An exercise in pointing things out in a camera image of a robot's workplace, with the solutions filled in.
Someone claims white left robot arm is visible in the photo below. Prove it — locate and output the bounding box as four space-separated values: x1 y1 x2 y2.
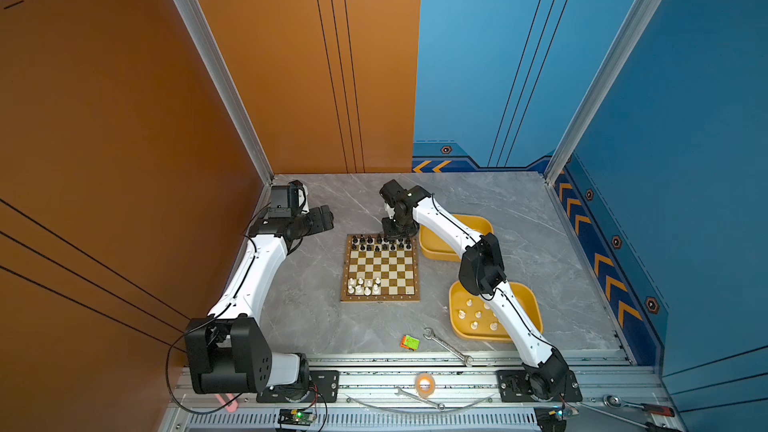
183 205 334 401

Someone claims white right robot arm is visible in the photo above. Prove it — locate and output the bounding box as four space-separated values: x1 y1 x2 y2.
379 180 570 401

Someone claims wooden chess board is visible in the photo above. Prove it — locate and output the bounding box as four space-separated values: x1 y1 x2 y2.
340 234 421 302

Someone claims green circuit board left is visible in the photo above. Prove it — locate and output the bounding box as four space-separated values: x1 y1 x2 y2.
277 409 317 429

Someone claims green circuit board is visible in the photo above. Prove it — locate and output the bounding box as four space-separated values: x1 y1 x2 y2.
534 407 579 432
277 409 317 429

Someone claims green circuit board right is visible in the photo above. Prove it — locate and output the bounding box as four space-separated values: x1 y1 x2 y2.
534 407 579 432

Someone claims yellow tray far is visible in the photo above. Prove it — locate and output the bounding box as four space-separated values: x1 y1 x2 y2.
418 214 494 262

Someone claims yellow tray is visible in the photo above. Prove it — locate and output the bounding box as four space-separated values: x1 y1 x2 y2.
418 214 494 262
449 281 543 343

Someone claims silver wrench on table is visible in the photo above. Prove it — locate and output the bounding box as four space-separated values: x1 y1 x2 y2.
423 327 474 367

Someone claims yellow tray near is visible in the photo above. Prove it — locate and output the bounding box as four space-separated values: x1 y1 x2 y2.
449 281 543 343

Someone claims green orange small cube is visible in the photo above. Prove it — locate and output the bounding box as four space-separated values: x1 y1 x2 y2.
400 335 420 351

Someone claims tape roll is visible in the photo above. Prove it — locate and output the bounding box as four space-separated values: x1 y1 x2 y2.
414 373 436 398

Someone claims pink utility knife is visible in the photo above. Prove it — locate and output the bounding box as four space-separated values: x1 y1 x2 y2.
216 393 239 413

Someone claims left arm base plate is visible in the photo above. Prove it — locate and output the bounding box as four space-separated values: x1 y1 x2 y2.
256 370 340 404

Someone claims silver wrench on rail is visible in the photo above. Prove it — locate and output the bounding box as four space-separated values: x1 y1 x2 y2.
395 387 446 411

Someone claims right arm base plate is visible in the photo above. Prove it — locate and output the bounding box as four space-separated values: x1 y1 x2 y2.
495 370 583 404

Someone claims red handled ratchet tool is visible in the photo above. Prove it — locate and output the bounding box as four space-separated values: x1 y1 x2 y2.
603 395 676 417

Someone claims aluminium corner post left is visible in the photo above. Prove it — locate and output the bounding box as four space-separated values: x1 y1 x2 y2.
173 0 274 186

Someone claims aluminium corner post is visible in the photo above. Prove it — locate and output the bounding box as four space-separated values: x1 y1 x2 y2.
544 0 663 186
173 0 274 186

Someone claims aluminium corner post right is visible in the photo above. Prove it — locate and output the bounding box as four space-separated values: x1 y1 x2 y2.
544 0 663 186

